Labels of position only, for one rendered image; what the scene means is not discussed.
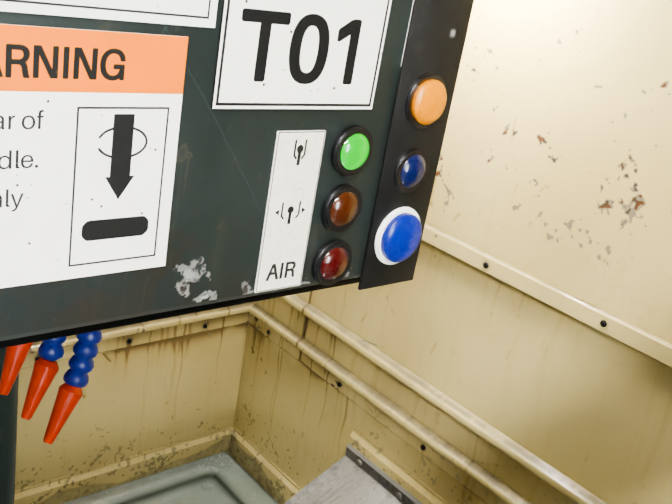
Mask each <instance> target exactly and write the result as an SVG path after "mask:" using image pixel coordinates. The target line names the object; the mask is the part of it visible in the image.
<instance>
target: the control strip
mask: <svg viewBox="0 0 672 504"><path fill-rule="evenodd" d="M473 3H474V0H414V3H413V8H412V13H411V18H410V23H409V29H408V34H407V39H406V44H405V49H404V54H403V59H402V65H401V69H400V74H399V79H398V84H397V89H396V95H395V100H394V105H393V110H392V115H391V120H390V125H389V131H388V136H387V141H386V146H385V151H384V156H383V162H382V167H381V172H380V177H379V182H378V187H377V192H376V198H375V203H374V208H373V213H372V218H371V223H370V228H369V234H368V239H367V244H366V249H365V254H364V259H363V264H362V270H361V275H360V280H359V285H358V289H359V290H363V289H368V288H373V287H379V286H384V285H389V284H394V283H399V282H405V281H410V280H413V276H414V272H415V267H416V263H417V258H418V253H419V249H420V244H421V240H422V236H421V240H420V243H419V245H418V247H417V249H416V250H415V252H414V253H413V254H412V255H411V256H410V257H409V258H407V259H406V260H404V261H402V262H397V263H395V262H391V261H389V260H387V259H386V258H385V257H384V256H383V254H382V251H381V239H382V235H383V233H384V230H385V228H386V227H387V225H388V224H389V223H390V221H391V220H392V219H393V218H395V217H396V216H397V215H399V214H402V213H410V214H412V215H414V216H416V217H417V218H418V219H419V220H420V222H421V226H422V235H423V231H424V226H425V222H426V217H427V212H428V208H429V203H430V199H431V194H432V190H433V185H434V180H435V176H436V171H437V167H438V162H439V158H440V153H441V149H442V144H443V139H444V135H445V130H446V126H447V121H448V117H449V112H450V107H451V103H452V98H453V94H454V89H455V85H456V80H457V76H458V71H459V66H460V62H461V57H462V53H463V48H464V44H465V39H466V35H467V30H468V25H469V21H470V16H471V12H472V7H473ZM430 79H435V80H438V81H440V82H441V83H442V84H443V85H444V87H445V89H446V94H447V101H446V106H445V109H444V111H443V113H442V114H441V116H440V117H439V118H438V119H437V120H436V121H435V122H433V123H431V124H429V125H423V124H420V123H418V122H417V121H416V120H415V119H414V117H413V115H412V101H413V97H414V94H415V92H416V91H417V89H418V88H419V86H420V85H421V84H422V83H424V82H425V81H427V80H430ZM354 134H362V135H364V136H365V137H366V138H367V140H368V142H369V154H368V157H367V159H366V161H365V162H364V163H363V164H362V165H361V166H360V167H359V168H357V169H354V170H348V169H346V168H345V167H344V166H343V165H342V162H341V150H342V147H343V145H344V143H345V142H346V140H347V139H348V138H349V137H351V136H352V135H354ZM372 150H373V140H372V136H371V134H370V132H369V131H368V130H367V129H366V128H364V127H362V126H359V125H353V126H350V127H348V128H346V129H345V130H343V131H342V132H341V133H340V134H339V136H338V137H337V139H336V140H335V142H334V145H333V148H332V154H331V159H332V164H333V166H334V168H335V170H336V171H337V172H338V173H340V174H342V175H345V176H352V175H355V174H357V173H359V172H360V171H361V170H362V169H363V168H364V167H365V166H366V165H367V163H368V161H369V159H370V157H371V154H372ZM414 155H421V156H422V157H423V158H424V160H425V162H426V172H425V175H424V177H423V179H422V180H421V182H420V183H419V184H418V185H416V186H415V187H412V188H407V187H405V186H404V185H403V184H402V181H401V171H402V168H403V166H404V164H405V162H406V161H407V160H408V159H409V158H410V157H412V156H414ZM346 192H351V193H353V194H355V195H356V197H357V199H358V202H359V207H358V212H357V214H356V216H355V218H354V219H353V220H352V221H351V222H350V223H349V224H347V225H345V226H336V225H334V224H333V222H332V220H331V216H330V213H331V208H332V205H333V203H334V201H335V200H336V199H337V198H338V197H339V196H340V195H341V194H343V193H346ZM361 208H362V196H361V193H360V191H359V190H358V188H356V187H355V186H353V185H351V184H342V185H339V186H337V187H336V188H334V189H333V190H332V191H331V192H330V193H329V194H328V196H327V197H326V199H325V201H324V204H323V207H322V213H321V215H322V221H323V224H324V225H325V227H326V228H327V229H329V230H331V231H333V232H342V231H345V230H346V229H348V228H349V227H351V226H352V225H353V224H354V223H355V221H356V220H357V218H358V216H359V214H360V212H361ZM335 248H343V249H345V250H346V252H347V254H348V259H349V260H348V265H347V268H346V270H345V271H344V273H343V274H342V275H341V276H340V277H339V278H337V279H335V280H326V279H324V278H323V276H322V274H321V264H322V261H323V259H324V257H325V256H326V255H327V254H328V253H329V252H330V251H331V250H332V249H335ZM351 261H352V251H351V248H350V246H349V245H348V243H346V242H345V241H343V240H340V239H335V240H331V241H329V242H327V243H326V244H324V245H323V246H322V247H321V248H320V249H319V251H318V252H317V254H316V256H315V258H314V261H313V264H312V274H313V277H314V279H315V280H316V281H317V282H318V283H320V284H321V285H324V286H330V285H333V284H335V283H337V282H338V281H340V280H341V279H342V278H343V277H344V276H345V275H346V273H347V272H348V270H349V268H350V265H351Z"/></svg>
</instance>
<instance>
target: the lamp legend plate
mask: <svg viewBox="0 0 672 504"><path fill-rule="evenodd" d="M325 135H326V131H325V130H300V131H277V136H276V143H275V150H274V157H273V164H272V171H271V177H270V184H269V191H268V198H267V205H266V212H265V219H264V226H263V233H262V239H261V246H260V253H259V260H258V267H257V274H256V281H255V288H254V293H259V292H265V291H271V290H277V289H282V288H288V287H294V286H299V285H301V279H302V273H303V267H304V261H305V255H306V249H307V243H308V237H309V231H310V225H311V219H312V213H313V207H314V201H315V195H316V189H317V183H318V177H319V171H320V165H321V159H322V153H323V147H324V141H325Z"/></svg>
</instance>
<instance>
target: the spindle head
mask: <svg viewBox="0 0 672 504"><path fill-rule="evenodd" d="M412 4H413V0H392V3H391V8H390V14H389V19H388V24H387V30H386V35H385V41H384V46H383V51H382V57H381V62H380V68H379V73H378V78H377V84H376V89H375V95H374V100H373V105H372V109H212V108H211V101H212V92H213V83H214V74H215V66H216V57H217V48H218V40H219V31H220V22H221V14H222V5H223V0H218V6H217V15H216V24H215V28H207V27H195V26H182V25H169V24H157V23H144V22H131V21H119V20H106V19H93V18H81V17H68V16H55V15H43V14H30V13H17V12H5V11H0V24H13V25H27V26H42V27H56V28H70V29H85V30H99V31H114V32H128V33H143V34H157V35H171V36H186V37H189V38H188V47H187V57H186V67H185V77H184V87H183V96H182V106H181V116H180V126H179V136H178V145H177V155H176V165H175V175H174V185H173V194H172V204H171V214H170V224H169V234H168V243H167V253H166V263H165V266H161V267H154V268H146V269H139V270H132V271H124V272H117V273H110V274H103V275H95V276H88V277H81V278H73V279H66V280H59V281H52V282H44V283H37V284H30V285H22V286H15V287H8V288H1V289H0V348H6V347H11V346H16V345H22V344H27V343H33V342H38V341H44V340H49V339H54V338H60V337H65V336H71V335H76V334H82V333H87V332H93V331H98V330H103V329H109V328H114V327H120V326H125V325H131V324H136V323H142V322H147V321H152V320H158V319H163V318H169V317H174V316H180V315H185V314H190V313H196V312H201V311H207V310H212V309H218V308H223V307H229V306H234V305H239V304H245V303H250V302H256V301H261V300H267V299H272V298H277V297H283V296H288V295H294V294H299V293H305V292H310V291H316V290H321V289H326V288H332V287H337V286H343V285H348V284H354V283H359V280H360V275H361V270H362V264H363V259H364V254H365V249H366V244H367V239H368V234H369V228H370V223H371V218H372V213H373V208H374V203H375V198H376V192H377V187H378V182H379V177H380V172H381V167H382V162H383V156H384V151H385V146H386V141H387V136H388V131H389V125H390V120H391V115H392V110H393V105H394V100H395V95H396V89H397V84H398V79H399V74H400V69H401V61H402V56H403V51H404V46H405V41H406V35H407V30H408V25H409V20H410V15H411V10H412ZM353 125H359V126H362V127H364V128H366V129H367V130H368V131H369V132H370V134H371V136H372V140H373V150H372V154H371V157H370V159H369V161H368V163H367V165H366V166H365V167H364V168H363V169H362V170H361V171H360V172H359V173H357V174H355V175H352V176H345V175H342V174H340V173H338V172H337V171H336V170H335V168H334V166H333V164H332V159H331V154H332V148H333V145H334V142H335V140H336V139H337V137H338V136H339V134H340V133H341V132H342V131H343V130H345V129H346V128H348V127H350V126H353ZM300 130H325V131H326V135H325V141H324V147H323V153H322V159H321V165H320V171H319V177H318V183H317V189H316V195H315V201H314V207H313V213H312V219H311V225H310V231H309V237H308V243H307V249H306V255H305V261H304V267H303V273H302V279H301V285H299V286H294V287H288V288H282V289H277V290H271V291H265V292H259V293H254V288H255V281H256V274H257V267H258V260H259V253H260V246H261V239H262V233H263V226H264V219H265V212H266V205H267V198H268V191H269V184H270V177H271V171H272V164H273V157H274V150H275V143H276V136H277V131H300ZM342 184H351V185H353V186H355V187H356V188H358V190H359V191H360V193H361V196H362V208H361V212H360V214H359V216H358V218H357V220H356V221H355V223H354V224H353V225H352V226H351V227H349V228H348V229H346V230H345V231H342V232H333V231H331V230H329V229H327V228H326V227H325V225H324V224H323V221H322V215H321V213H322V207H323V204H324V201H325V199H326V197H327V196H328V194H329V193H330V192H331V191H332V190H333V189H334V188H336V187H337V186H339V185H342ZM335 239H340V240H343V241H345V242H346V243H348V245H349V246H350V248H351V251H352V261H351V265H350V268H349V270H348V272H347V273H346V275H345V276H344V277H343V278H342V279H341V280H340V281H338V282H337V283H335V284H333V285H330V286H324V285H321V284H320V283H318V282H317V281H316V280H315V279H314V277H313V274H312V264H313V261H314V258H315V256H316V254H317V252H318V251H319V249H320V248H321V247H322V246H323V245H324V244H326V243H327V242H329V241H331V240H335Z"/></svg>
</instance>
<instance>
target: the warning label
mask: <svg viewBox="0 0 672 504"><path fill-rule="evenodd" d="M188 38H189V37H186V36H171V35H157V34H143V33H128V32H114V31H99V30H85V29H70V28H56V27H42V26H27V25H13V24H0V289H1V288H8V287H15V286H22V285H30V284H37V283H44V282H52V281H59V280H66V279H73V278H81V277H88V276H95V275H103V274H110V273H117V272H124V271H132V270H139V269H146V268H154V267H161V266H165V263H166V253H167V243H168V234H169V224H170V214H171V204H172V194H173V185H174V175H175V165H176V155H177V145H178V136H179V126H180V116H181V106H182V96H183V87H184V77H185V67H186V57H187V47H188Z"/></svg>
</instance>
